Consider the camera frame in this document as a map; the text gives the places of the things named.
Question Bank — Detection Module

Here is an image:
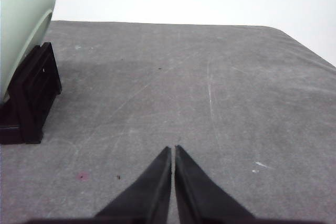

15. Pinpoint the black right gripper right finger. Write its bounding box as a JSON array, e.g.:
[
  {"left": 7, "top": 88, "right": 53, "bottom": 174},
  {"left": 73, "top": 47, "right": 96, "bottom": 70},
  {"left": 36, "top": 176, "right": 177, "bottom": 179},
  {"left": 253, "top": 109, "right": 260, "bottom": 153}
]
[{"left": 174, "top": 145, "right": 255, "bottom": 224}]

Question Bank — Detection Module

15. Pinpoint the black plate rack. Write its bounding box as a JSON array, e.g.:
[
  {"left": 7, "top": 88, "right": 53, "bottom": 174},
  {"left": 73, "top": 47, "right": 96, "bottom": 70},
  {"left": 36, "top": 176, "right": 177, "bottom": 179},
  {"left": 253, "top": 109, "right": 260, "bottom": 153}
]
[{"left": 0, "top": 42, "right": 62, "bottom": 144}]

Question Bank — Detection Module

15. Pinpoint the green plate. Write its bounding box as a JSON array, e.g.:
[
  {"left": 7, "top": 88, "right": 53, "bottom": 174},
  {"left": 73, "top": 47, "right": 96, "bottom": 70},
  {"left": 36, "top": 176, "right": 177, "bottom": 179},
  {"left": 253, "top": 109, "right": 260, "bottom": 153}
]
[{"left": 0, "top": 0, "right": 55, "bottom": 104}]

